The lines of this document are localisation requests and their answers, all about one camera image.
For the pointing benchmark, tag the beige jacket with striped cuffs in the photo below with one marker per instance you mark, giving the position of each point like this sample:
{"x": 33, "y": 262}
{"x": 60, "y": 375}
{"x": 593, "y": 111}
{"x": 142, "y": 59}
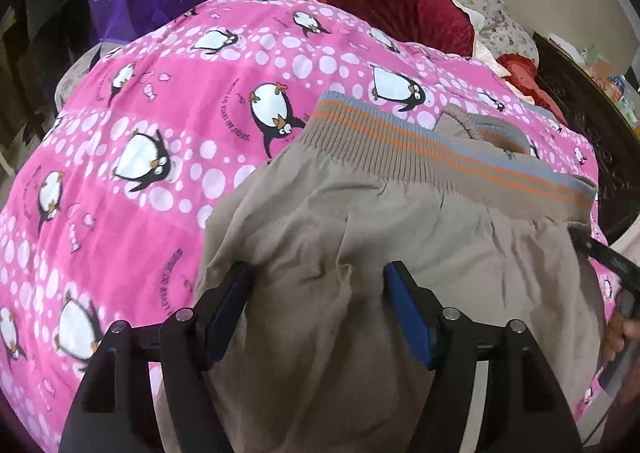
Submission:
{"x": 378, "y": 282}

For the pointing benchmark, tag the dark wooden nightstand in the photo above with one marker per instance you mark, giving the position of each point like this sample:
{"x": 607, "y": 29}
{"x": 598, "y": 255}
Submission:
{"x": 590, "y": 112}

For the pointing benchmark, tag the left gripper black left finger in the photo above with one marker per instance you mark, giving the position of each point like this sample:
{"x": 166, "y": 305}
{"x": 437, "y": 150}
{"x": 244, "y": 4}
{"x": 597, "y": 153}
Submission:
{"x": 218, "y": 311}

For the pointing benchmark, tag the pink penguin blanket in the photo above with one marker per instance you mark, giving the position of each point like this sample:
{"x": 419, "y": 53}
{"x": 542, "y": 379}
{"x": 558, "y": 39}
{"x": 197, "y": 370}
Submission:
{"x": 293, "y": 135}

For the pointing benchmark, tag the person's right hand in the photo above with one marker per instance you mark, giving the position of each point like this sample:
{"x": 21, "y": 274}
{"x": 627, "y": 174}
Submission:
{"x": 618, "y": 331}

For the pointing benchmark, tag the small red cushion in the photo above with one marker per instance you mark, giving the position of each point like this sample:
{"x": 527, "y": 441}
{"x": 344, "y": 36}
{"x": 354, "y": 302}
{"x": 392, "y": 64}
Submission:
{"x": 522, "y": 76}

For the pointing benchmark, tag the dark red velvet cushion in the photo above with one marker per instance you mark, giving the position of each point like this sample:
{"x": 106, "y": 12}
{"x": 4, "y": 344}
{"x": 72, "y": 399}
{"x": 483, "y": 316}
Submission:
{"x": 438, "y": 24}

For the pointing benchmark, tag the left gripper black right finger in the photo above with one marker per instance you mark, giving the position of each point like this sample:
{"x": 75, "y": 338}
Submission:
{"x": 417, "y": 311}

